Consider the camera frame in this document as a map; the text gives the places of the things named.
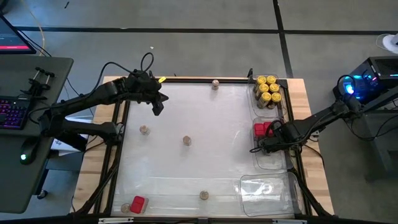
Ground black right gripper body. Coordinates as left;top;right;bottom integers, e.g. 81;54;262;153
259;120;301;155

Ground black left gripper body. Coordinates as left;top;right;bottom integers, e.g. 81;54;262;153
126;70;163;105

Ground clear plastic tray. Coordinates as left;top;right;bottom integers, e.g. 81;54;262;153
238;171;304;218
246;74;289;121
251;116;293;170

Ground dark grey equipment cart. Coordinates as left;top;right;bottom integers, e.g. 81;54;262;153
341;88;398;181

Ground white printed papers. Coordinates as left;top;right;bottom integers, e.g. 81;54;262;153
49;115;94;156

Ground black clamp stand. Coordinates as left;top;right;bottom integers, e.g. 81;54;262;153
20;66;57;101

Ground black computer with coloured lights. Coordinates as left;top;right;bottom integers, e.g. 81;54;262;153
332;55;398;106

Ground black computer mouse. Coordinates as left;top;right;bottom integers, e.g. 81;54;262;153
19;136;40;166

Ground backlit black keyboard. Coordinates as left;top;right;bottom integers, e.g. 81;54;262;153
0;95;32;131

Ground white round object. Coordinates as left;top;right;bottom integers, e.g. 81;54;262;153
375;32;398;55

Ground dark computer monitor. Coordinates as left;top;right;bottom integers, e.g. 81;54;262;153
0;14;37;55

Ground dark grey desk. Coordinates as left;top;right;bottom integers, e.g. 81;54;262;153
0;55;75;215

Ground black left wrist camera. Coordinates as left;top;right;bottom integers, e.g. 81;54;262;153
152;101;165;117

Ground yellow cable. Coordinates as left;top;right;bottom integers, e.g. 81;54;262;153
27;7;47;56

